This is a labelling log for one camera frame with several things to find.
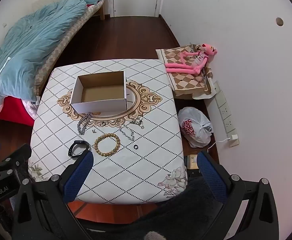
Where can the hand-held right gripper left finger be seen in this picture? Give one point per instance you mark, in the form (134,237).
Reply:
(79,175)

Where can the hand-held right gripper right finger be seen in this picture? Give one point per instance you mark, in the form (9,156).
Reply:
(211,177)

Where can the cardboard box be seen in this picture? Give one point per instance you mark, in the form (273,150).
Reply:
(98,107)

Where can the silver pendant jewelry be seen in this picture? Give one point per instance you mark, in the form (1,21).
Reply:
(137,123)

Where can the small beige box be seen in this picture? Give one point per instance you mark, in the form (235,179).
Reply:
(193,162)

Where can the red cloth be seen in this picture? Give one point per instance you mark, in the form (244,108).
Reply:
(11,112)

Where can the white charger plug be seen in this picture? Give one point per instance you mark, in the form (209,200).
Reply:
(234,140)

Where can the white plastic bag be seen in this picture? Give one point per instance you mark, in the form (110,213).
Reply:
(193,127)

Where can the pink checkered sheet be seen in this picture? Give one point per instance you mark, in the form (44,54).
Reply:
(31,110)

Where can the light blue duvet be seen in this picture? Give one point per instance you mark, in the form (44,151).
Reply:
(23,50)

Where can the pink plush toy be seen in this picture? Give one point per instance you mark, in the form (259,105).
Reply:
(198,60)

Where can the bed with checkered mattress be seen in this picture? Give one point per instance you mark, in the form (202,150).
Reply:
(61,47)

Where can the white wall socket strip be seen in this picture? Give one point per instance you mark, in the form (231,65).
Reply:
(224,112)

